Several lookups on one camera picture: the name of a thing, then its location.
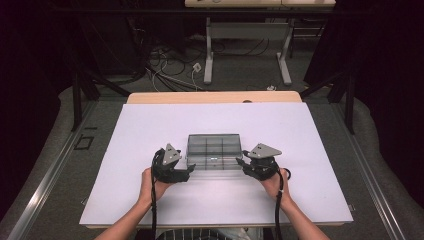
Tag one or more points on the black metal stand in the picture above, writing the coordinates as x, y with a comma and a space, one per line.
77, 100
349, 100

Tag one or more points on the person's right hand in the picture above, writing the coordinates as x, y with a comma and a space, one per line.
275, 187

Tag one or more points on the person's left hand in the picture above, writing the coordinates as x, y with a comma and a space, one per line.
148, 190

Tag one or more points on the dark curtain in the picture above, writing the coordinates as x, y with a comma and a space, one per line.
26, 100
393, 83

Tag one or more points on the black horizontal crossbar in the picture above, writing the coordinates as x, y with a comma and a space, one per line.
133, 11

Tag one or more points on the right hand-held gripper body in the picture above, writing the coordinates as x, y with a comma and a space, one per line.
263, 165

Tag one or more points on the white-legged desk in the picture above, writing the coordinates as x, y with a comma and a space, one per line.
246, 30

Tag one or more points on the metal table bracket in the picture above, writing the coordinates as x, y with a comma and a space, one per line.
84, 201
351, 207

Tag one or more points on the small white plug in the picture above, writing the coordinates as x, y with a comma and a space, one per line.
271, 88

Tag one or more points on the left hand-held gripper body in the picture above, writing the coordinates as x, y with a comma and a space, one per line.
166, 170

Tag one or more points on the aluminium floor rail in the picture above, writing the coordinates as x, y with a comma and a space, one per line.
373, 190
43, 190

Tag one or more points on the transparent grey plastic compartment box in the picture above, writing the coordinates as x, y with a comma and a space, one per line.
213, 150

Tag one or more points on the person's striped clothing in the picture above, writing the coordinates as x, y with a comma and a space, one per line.
206, 234

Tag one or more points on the white power adapter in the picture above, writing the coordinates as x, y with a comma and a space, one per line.
196, 67

